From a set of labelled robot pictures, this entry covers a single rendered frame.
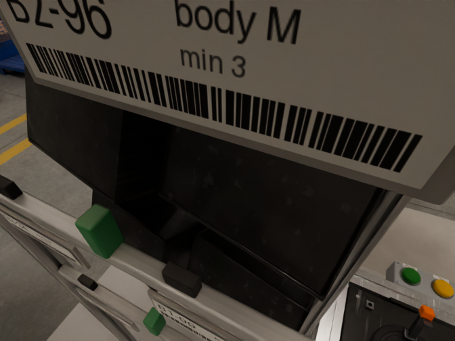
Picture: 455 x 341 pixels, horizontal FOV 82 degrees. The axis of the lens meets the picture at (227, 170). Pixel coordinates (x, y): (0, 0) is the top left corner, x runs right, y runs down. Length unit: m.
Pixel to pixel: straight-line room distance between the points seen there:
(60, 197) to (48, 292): 0.79
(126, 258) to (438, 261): 0.98
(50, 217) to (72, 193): 2.28
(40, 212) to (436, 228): 1.11
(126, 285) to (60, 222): 0.67
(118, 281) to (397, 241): 0.87
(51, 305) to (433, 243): 1.89
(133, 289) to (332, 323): 0.52
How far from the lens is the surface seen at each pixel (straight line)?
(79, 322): 0.88
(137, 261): 0.17
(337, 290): 0.44
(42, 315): 1.99
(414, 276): 0.84
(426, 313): 0.69
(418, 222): 1.13
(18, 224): 0.26
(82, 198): 2.41
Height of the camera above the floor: 1.62
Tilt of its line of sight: 44 degrees down
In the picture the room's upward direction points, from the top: straight up
